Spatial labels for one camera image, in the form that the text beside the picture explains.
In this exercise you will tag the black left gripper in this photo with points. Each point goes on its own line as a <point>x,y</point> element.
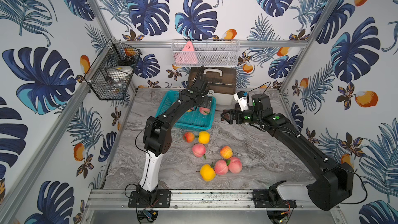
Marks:
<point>206,101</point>

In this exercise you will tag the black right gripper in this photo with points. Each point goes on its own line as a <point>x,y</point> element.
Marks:
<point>237,112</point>

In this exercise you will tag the pink peach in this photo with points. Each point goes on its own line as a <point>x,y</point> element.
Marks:
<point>235,165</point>
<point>204,111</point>
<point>199,150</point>
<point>221,167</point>

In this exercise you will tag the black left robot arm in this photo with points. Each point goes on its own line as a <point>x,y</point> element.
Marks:
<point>157,137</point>

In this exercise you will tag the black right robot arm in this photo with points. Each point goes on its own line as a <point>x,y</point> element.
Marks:
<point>333,181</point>

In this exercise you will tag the teal plastic basket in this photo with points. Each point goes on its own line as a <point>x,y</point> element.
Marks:
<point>194,121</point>

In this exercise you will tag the white bowl in basket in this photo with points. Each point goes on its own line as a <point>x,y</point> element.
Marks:
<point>119,73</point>

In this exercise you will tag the white brown storage box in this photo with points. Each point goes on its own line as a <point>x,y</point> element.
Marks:
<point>221,83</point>

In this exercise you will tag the yellow peach upper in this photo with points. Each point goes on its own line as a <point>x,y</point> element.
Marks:
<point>204,137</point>

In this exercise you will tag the orange yellow peach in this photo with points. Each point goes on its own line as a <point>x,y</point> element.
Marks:
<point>226,152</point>

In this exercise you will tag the small red orange peach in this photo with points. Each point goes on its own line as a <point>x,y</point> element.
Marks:
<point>189,137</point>

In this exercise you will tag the pink triangle item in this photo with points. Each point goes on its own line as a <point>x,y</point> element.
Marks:
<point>187,56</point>

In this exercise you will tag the yellow peach front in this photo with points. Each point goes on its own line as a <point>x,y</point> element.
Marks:
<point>207,172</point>

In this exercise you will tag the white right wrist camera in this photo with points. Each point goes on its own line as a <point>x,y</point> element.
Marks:
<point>241,97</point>

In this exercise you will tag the clear wall shelf basket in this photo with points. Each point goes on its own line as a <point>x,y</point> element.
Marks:
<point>211,53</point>

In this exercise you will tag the black wire wall basket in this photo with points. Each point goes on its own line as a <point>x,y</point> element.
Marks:
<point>112,55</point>

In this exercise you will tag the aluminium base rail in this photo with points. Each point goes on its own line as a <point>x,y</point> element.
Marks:
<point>173,200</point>

